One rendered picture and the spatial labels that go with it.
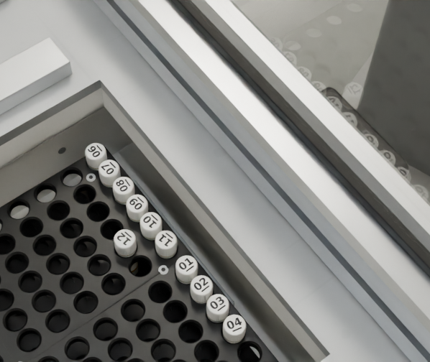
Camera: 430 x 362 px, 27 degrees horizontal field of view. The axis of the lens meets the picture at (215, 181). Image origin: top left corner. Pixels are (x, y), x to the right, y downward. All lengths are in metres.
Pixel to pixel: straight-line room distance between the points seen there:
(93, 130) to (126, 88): 0.07
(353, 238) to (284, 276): 0.05
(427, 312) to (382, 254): 0.03
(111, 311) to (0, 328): 0.06
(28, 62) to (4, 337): 0.15
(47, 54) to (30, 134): 0.05
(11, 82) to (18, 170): 0.08
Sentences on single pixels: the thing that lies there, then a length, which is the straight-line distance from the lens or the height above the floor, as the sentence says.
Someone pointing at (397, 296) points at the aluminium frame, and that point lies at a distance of 0.40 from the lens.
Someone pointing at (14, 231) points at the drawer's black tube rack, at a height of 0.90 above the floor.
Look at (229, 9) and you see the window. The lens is 0.43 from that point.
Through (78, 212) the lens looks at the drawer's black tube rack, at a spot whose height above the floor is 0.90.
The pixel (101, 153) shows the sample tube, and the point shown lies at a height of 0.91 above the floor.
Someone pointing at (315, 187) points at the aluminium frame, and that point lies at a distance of 0.42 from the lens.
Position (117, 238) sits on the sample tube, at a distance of 0.49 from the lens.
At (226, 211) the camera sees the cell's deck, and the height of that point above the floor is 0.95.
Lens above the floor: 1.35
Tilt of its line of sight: 61 degrees down
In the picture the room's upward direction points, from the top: 2 degrees clockwise
